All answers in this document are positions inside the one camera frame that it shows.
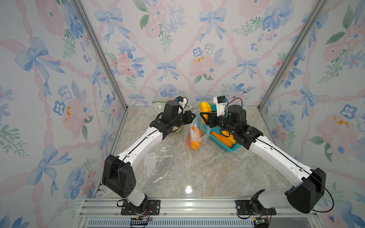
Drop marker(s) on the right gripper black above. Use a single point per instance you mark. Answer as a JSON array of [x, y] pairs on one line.
[[212, 118]]

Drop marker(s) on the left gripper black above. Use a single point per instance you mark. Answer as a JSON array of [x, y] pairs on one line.
[[188, 120]]

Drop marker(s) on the small yellow mango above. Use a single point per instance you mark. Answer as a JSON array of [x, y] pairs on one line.
[[205, 109]]

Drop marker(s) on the clear plastic bag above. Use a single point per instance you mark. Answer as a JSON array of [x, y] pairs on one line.
[[159, 166], [205, 132]]

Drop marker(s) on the clear zip-top bag green print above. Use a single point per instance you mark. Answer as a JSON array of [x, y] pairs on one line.
[[166, 121]]

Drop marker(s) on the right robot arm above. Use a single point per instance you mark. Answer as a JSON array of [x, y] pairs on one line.
[[307, 185]]

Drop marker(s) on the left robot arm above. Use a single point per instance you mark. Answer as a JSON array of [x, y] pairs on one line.
[[118, 174]]

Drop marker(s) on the long orange mango front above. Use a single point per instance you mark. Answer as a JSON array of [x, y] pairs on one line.
[[225, 140]]

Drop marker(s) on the teal plastic basket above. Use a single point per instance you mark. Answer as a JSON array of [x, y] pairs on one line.
[[223, 133]]

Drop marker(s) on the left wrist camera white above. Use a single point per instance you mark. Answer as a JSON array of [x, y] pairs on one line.
[[183, 101]]

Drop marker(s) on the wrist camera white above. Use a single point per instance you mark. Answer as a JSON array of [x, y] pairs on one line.
[[220, 103], [183, 101]]

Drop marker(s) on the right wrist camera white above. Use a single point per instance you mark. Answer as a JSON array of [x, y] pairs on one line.
[[220, 103]]

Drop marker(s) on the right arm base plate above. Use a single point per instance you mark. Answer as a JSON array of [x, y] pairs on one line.
[[246, 207]]

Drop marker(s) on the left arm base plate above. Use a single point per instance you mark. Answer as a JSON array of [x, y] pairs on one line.
[[148, 207]]

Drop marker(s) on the aluminium frame rail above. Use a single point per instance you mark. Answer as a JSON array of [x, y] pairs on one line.
[[191, 213]]

